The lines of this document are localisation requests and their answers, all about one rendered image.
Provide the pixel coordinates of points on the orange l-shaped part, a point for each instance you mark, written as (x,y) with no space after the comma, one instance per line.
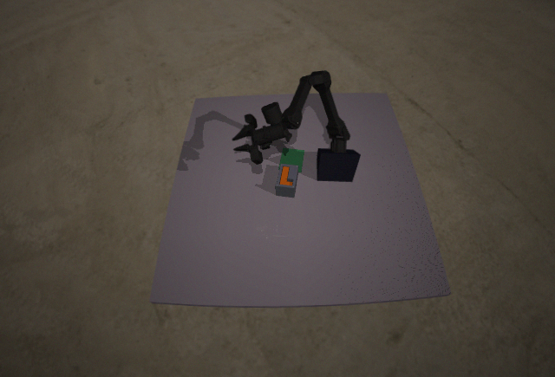
(284,176)

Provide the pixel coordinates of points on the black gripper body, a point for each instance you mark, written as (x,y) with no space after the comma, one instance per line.
(259,136)

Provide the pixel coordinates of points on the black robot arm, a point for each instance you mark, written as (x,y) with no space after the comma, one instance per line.
(292,116)

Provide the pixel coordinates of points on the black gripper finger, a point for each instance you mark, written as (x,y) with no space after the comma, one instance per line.
(245,148)
(241,134)

